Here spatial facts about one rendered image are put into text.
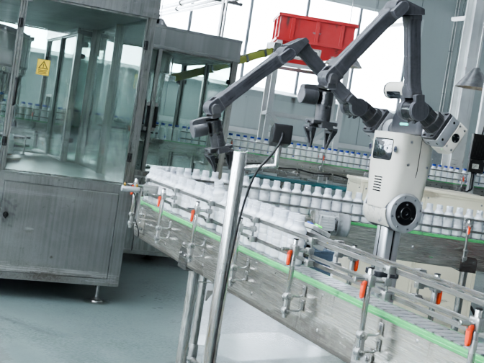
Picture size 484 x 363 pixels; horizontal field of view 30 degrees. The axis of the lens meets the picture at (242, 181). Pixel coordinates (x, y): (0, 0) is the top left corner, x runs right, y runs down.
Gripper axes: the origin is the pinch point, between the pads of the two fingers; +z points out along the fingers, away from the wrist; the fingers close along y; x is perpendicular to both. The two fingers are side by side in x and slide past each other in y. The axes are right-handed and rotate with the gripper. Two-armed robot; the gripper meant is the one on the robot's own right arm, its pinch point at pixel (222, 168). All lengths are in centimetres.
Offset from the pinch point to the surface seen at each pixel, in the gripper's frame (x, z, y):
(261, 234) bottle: 50, 17, 7
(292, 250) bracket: 92, 13, 14
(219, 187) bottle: 2.2, 6.8, 3.1
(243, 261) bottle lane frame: 43, 27, 13
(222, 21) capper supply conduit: -550, -57, -223
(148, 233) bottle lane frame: -72, 35, 16
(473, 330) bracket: 182, 14, 15
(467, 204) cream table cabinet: -282, 122, -311
